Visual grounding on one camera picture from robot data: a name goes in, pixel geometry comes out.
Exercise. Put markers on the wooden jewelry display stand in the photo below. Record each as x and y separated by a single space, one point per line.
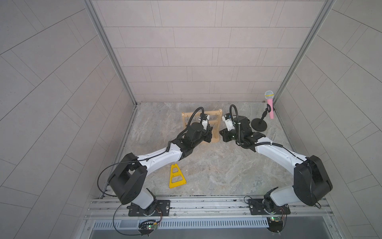
214 121

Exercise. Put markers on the pink toy microphone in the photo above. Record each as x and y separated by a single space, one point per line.
269 95

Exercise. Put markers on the right green circuit board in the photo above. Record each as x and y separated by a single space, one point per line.
275 224

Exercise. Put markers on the aluminium mounting rail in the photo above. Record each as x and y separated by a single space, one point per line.
181 207

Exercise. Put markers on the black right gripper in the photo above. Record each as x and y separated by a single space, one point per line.
225 135

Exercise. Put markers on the left green circuit board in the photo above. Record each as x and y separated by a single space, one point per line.
147 227

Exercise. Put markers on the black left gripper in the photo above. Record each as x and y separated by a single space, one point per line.
207 133

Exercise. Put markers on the green circuit board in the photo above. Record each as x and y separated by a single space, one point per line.
275 224
147 227

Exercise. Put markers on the yellow triangular plastic frame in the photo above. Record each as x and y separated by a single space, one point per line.
176 177

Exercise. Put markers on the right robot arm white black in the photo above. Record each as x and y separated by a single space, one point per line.
310 179

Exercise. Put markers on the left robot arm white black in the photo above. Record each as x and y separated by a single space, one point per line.
129 175

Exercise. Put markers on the black microphone stand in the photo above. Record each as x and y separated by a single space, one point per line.
259 124

